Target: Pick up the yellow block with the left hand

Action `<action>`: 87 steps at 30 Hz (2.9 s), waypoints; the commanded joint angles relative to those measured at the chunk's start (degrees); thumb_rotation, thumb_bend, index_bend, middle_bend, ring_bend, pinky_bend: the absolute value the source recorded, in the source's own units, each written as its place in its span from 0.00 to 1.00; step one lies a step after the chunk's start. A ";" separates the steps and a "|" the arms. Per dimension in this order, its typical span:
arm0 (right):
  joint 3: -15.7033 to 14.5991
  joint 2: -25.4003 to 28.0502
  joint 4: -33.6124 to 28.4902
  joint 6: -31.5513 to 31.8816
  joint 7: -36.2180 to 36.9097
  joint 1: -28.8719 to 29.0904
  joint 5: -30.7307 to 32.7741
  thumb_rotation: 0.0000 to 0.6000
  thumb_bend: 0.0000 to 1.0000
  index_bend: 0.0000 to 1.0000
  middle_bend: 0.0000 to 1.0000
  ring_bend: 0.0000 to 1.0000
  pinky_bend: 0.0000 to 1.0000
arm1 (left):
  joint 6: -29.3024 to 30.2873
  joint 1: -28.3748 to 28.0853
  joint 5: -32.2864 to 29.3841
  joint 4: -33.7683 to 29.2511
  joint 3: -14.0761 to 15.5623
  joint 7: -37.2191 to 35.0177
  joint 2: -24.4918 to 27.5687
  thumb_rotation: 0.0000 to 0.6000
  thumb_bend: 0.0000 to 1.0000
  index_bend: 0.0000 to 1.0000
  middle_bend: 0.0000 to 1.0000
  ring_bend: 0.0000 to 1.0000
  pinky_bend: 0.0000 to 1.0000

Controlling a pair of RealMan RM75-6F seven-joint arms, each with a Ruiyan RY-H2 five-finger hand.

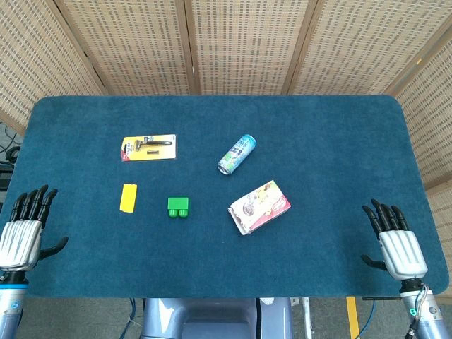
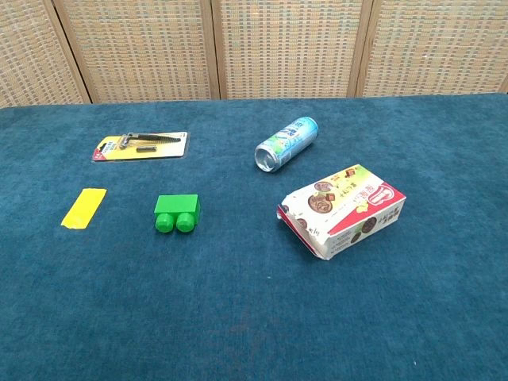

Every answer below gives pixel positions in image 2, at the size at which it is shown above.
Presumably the small orange block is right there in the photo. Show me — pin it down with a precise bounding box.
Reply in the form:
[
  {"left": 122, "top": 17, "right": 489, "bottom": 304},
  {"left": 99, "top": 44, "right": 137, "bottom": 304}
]
[{"left": 60, "top": 188, "right": 108, "bottom": 230}]

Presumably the blue green drink can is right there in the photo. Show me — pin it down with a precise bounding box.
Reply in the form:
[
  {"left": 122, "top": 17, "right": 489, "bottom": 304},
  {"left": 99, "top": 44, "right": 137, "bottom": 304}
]
[{"left": 254, "top": 116, "right": 320, "bottom": 173}]

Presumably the green toy building block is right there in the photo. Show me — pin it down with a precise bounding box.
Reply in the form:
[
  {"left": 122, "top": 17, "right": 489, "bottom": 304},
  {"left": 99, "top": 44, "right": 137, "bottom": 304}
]
[{"left": 153, "top": 194, "right": 202, "bottom": 234}]

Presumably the opened white red cookie box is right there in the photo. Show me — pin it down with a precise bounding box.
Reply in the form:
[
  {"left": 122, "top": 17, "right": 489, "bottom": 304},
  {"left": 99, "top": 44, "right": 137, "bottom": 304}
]
[{"left": 276, "top": 164, "right": 407, "bottom": 261}]

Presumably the razor in yellow blister pack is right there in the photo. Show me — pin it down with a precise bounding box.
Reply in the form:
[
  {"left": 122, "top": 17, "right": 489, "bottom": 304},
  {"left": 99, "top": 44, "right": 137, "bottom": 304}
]
[{"left": 92, "top": 131, "right": 191, "bottom": 162}]

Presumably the blue carpet table cover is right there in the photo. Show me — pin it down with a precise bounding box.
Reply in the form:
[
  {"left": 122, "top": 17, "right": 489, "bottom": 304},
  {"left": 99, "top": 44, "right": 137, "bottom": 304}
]
[{"left": 0, "top": 93, "right": 508, "bottom": 381}]

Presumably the woven folding screen panel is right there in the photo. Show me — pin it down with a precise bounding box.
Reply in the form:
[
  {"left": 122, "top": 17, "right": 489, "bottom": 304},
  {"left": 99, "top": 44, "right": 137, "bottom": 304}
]
[
  {"left": 200, "top": 0, "right": 374, "bottom": 100},
  {"left": 347, "top": 0, "right": 508, "bottom": 98},
  {"left": 41, "top": 0, "right": 221, "bottom": 105},
  {"left": 0, "top": 0, "right": 93, "bottom": 109}
]

